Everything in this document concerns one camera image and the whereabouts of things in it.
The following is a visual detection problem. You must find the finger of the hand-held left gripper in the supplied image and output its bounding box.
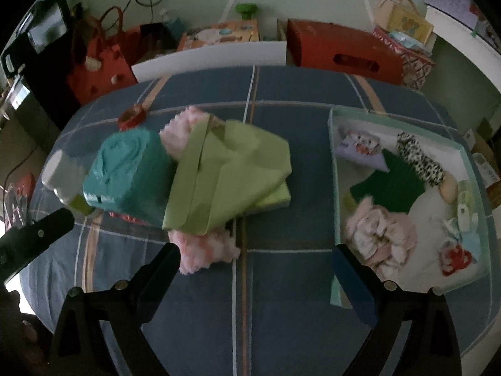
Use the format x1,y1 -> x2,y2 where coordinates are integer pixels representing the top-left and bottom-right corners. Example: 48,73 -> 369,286
0,207 -> 75,285

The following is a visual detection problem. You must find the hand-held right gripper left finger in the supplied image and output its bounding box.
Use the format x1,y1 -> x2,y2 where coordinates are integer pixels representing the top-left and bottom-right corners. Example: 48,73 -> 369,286
49,243 -> 183,376

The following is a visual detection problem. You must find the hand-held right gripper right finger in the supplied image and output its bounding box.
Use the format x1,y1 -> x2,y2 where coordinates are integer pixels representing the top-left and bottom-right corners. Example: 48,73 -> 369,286
331,243 -> 464,376

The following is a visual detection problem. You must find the pink beige baby garment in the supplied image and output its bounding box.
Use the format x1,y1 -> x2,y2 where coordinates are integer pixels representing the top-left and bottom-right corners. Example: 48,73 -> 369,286
344,198 -> 417,279

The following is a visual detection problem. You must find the pink white fuzzy sock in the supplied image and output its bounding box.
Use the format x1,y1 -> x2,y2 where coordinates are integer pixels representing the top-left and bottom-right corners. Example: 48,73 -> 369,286
160,106 -> 220,161
168,227 -> 241,275

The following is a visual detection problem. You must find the mint green storage box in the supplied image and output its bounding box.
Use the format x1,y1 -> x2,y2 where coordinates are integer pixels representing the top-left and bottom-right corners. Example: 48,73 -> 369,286
328,106 -> 492,308

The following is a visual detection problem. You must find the small red sock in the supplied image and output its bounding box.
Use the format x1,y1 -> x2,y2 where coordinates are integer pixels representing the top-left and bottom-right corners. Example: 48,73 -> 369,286
440,243 -> 472,277

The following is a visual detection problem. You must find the dark green cloth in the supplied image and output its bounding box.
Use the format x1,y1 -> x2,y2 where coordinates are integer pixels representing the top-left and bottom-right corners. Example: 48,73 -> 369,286
349,149 -> 427,214

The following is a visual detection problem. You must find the light blue white cloth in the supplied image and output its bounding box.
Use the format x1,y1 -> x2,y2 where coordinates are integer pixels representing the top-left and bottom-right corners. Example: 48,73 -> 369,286
442,213 -> 482,263

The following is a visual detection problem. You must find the purple wipes packet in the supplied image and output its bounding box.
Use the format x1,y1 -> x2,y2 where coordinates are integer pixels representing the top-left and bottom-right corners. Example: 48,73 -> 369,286
337,128 -> 386,173

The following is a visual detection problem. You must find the light green cloth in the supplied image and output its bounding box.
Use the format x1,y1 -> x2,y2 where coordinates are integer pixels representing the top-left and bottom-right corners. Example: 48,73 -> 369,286
161,119 -> 292,236

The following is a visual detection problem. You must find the black white spotted cloth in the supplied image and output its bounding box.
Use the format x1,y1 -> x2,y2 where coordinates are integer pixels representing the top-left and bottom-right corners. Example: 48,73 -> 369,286
396,131 -> 447,188

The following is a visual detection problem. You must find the green white small packet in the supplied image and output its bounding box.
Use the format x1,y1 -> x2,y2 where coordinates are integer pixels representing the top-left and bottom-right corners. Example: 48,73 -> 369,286
456,180 -> 476,220

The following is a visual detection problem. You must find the beige round soft toy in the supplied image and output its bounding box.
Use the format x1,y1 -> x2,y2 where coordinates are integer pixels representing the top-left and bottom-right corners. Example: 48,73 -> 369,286
440,175 -> 458,203

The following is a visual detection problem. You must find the dark printed box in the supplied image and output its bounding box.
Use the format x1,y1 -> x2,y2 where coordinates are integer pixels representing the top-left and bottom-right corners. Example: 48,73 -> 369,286
4,172 -> 38,230

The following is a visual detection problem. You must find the white pill bottle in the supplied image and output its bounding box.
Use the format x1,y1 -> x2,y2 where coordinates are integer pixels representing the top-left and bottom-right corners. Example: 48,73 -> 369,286
41,149 -> 96,216

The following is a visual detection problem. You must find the blue plaid bed sheet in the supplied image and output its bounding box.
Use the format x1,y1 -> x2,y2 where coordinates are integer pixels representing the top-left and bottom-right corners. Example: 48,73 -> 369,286
19,65 -> 490,376

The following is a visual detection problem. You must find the teal plastic toy box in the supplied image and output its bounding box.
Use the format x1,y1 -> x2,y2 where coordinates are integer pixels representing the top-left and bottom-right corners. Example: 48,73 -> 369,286
83,128 -> 177,224

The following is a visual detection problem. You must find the red tape roll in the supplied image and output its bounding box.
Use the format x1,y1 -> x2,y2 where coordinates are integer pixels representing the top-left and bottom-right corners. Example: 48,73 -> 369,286
118,104 -> 147,130

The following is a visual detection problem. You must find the red tote bag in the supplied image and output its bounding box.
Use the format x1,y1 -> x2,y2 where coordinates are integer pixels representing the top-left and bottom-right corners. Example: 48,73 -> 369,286
66,6 -> 142,106

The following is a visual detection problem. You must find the brown cardboard box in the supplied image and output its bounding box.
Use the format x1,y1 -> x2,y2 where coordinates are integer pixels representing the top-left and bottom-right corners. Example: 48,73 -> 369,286
464,117 -> 501,192

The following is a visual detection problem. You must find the black device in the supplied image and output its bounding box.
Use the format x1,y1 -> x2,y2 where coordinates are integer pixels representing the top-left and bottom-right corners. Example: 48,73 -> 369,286
0,0 -> 75,79

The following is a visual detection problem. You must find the red patterned gift bag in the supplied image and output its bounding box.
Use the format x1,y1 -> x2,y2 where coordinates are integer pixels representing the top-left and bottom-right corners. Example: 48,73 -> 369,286
374,27 -> 436,91

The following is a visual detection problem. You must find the white bed board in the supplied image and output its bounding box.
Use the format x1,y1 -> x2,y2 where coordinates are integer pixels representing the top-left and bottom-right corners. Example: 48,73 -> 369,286
131,41 -> 288,84

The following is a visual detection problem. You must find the red cardboard box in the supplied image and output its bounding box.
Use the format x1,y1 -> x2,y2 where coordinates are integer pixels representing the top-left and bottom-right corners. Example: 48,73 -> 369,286
287,19 -> 405,86

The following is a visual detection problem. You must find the orange toy box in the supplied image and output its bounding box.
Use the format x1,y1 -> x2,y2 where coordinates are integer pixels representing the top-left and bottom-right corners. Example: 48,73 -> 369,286
176,19 -> 261,51

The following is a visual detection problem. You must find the yellow gift bag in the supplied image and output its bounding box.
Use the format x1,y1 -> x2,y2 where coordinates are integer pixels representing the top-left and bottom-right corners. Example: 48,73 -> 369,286
376,0 -> 435,48

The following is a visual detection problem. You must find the wall calendar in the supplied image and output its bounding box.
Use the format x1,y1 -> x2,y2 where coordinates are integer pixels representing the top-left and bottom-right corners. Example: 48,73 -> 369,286
425,0 -> 480,32

